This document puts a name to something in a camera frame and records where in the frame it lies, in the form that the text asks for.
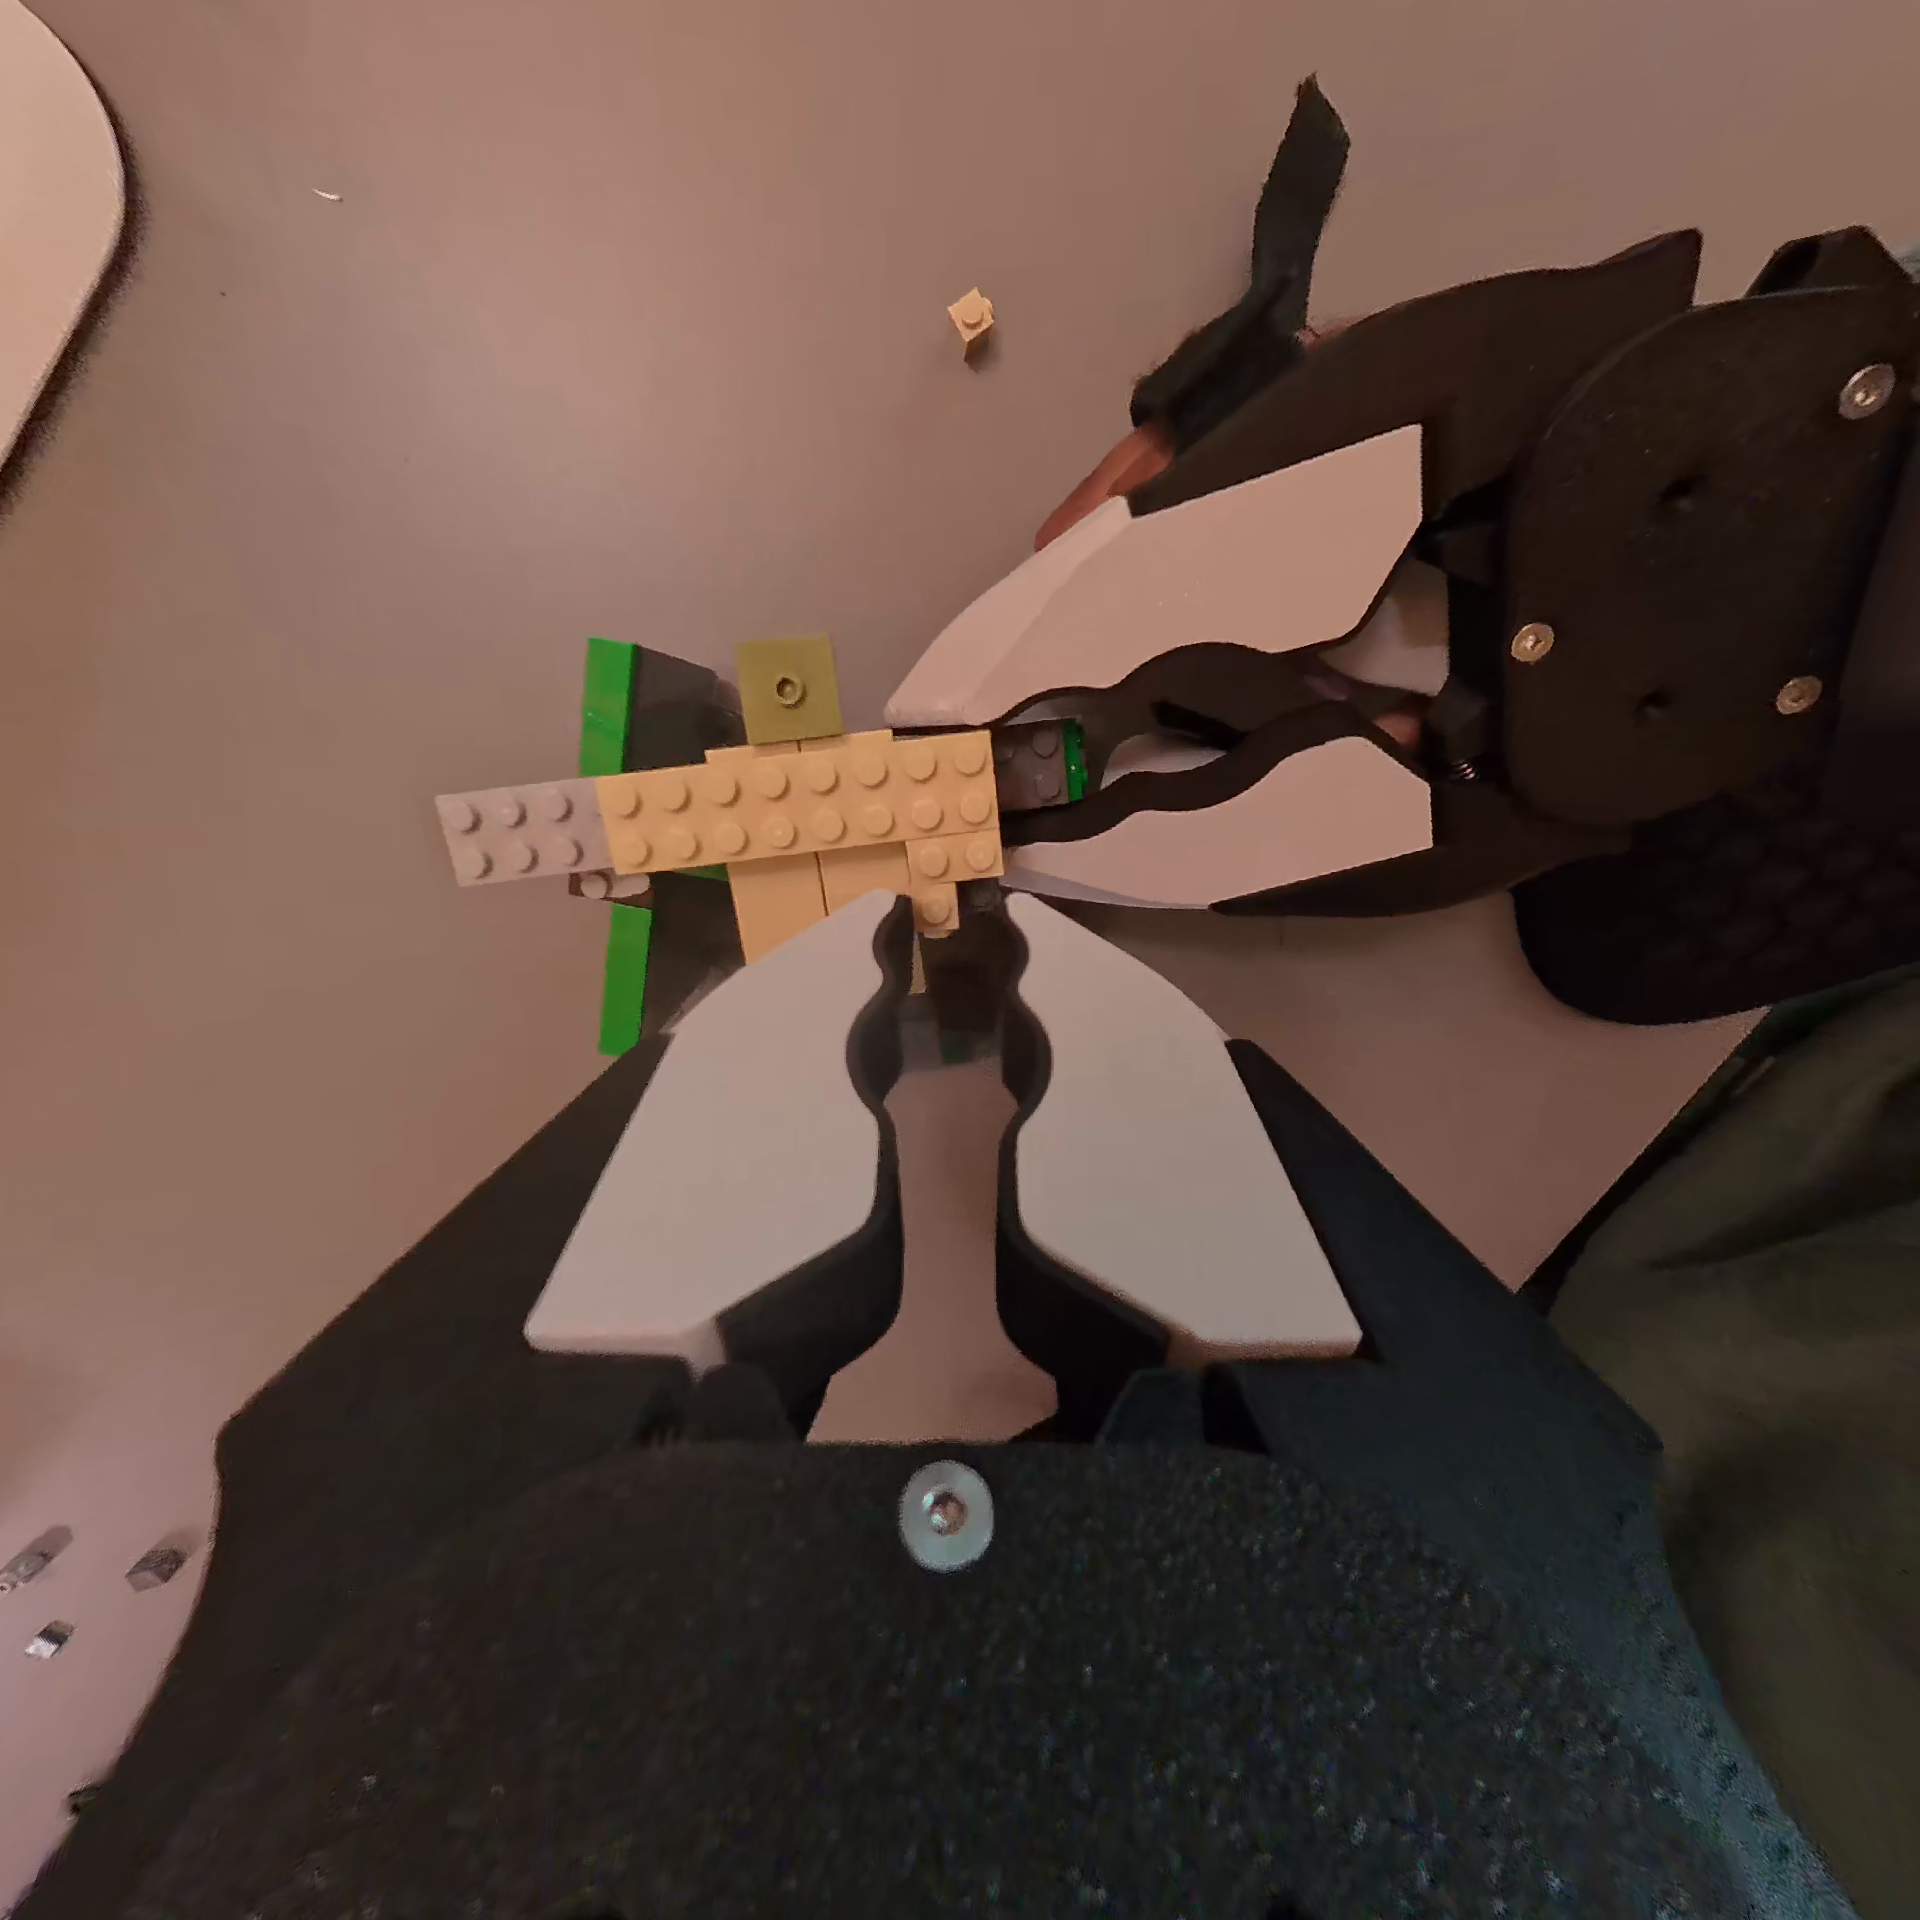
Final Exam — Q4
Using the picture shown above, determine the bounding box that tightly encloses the person's right hand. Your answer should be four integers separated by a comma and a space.
1031, 420, 1183, 550

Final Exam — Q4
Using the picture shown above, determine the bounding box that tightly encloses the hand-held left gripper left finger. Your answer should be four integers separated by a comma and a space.
526, 886, 912, 1434

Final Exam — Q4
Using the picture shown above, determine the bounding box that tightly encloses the toy brick building model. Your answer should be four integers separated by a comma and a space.
434, 637, 1088, 1059

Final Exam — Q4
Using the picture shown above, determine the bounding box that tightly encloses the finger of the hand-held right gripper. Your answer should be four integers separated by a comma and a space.
880, 422, 1456, 754
999, 702, 1438, 914

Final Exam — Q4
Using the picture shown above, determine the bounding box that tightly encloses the person's green sweatshirt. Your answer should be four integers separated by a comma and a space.
1545, 974, 1920, 1920

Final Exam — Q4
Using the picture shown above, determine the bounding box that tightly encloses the white desk stand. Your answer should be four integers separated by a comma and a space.
0, 0, 127, 468

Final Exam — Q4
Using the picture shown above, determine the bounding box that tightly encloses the grey desk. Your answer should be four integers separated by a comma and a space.
0, 0, 1920, 1831

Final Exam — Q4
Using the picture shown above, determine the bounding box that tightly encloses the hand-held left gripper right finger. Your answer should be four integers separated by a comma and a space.
991, 893, 1367, 1434

